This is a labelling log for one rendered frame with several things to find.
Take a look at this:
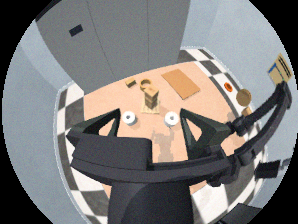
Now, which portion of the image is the brown open cylinder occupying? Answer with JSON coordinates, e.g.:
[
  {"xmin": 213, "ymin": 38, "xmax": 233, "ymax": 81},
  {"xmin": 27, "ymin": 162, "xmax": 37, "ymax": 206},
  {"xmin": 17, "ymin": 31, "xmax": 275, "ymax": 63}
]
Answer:
[{"xmin": 139, "ymin": 78, "xmax": 152, "ymax": 92}]

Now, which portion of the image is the small square wooden pallet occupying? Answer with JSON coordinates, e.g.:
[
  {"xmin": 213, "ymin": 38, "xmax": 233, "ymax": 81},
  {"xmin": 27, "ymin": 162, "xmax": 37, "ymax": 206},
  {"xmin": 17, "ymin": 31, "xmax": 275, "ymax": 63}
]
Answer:
[{"xmin": 140, "ymin": 96, "xmax": 160, "ymax": 115}]

